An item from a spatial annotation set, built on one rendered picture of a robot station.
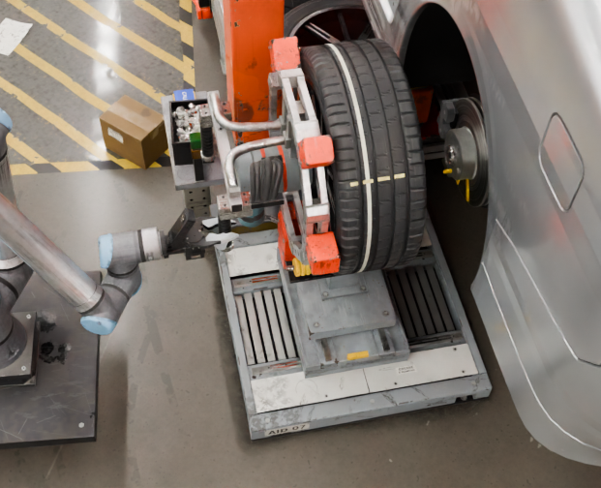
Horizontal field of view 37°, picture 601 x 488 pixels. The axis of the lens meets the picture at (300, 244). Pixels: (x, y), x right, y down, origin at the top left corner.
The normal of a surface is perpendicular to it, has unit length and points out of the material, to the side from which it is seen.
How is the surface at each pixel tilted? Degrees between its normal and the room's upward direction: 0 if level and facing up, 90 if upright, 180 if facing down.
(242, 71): 90
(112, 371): 0
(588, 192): 90
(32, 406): 0
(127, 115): 0
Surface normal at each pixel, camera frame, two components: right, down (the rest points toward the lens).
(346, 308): 0.03, -0.58
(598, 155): -0.95, 0.03
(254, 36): 0.21, 0.80
